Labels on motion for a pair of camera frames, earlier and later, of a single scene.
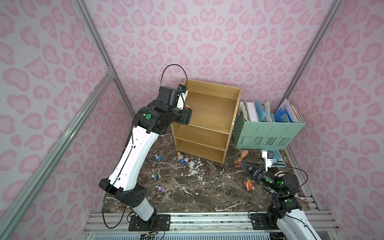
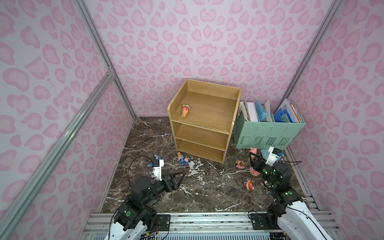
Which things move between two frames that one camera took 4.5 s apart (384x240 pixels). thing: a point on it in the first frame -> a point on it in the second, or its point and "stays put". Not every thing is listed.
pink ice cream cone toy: (238, 160) -> (253, 150)
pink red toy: (249, 185) stays put
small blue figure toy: (158, 157) stays put
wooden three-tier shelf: (214, 107) stays put
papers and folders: (254, 111) stays put
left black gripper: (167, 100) -> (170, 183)
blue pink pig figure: (181, 159) stays put
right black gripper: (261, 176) -> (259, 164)
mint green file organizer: (266, 135) stays put
